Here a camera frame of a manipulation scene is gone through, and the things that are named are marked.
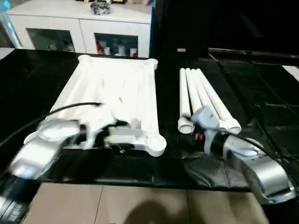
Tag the white plastic table top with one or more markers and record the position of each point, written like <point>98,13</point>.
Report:
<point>121,88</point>

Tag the white plastic table leg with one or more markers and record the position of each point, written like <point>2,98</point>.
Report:
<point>205,95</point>
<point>192,91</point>
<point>183,93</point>
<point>216,100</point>

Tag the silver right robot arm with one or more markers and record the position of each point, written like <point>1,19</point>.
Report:
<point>261,168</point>

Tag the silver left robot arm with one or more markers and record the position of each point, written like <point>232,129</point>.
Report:
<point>46,140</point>

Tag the black work mat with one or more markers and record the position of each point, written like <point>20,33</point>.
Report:
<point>37,79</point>

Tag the glossy black long bar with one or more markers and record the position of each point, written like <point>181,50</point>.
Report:
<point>252,52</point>

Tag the white cabinet with glass doors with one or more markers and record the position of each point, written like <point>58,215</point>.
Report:
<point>70,23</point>

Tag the crumpled silver black object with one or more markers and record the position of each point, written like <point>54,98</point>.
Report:
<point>100,7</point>

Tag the light blue plastic bottle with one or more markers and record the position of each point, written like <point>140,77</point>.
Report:
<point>7,18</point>

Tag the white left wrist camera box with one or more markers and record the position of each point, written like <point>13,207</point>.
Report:
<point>119,137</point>

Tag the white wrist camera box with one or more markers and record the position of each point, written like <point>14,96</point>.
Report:
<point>119,137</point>
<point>205,119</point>

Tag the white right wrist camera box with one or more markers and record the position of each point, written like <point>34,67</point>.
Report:
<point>205,119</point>

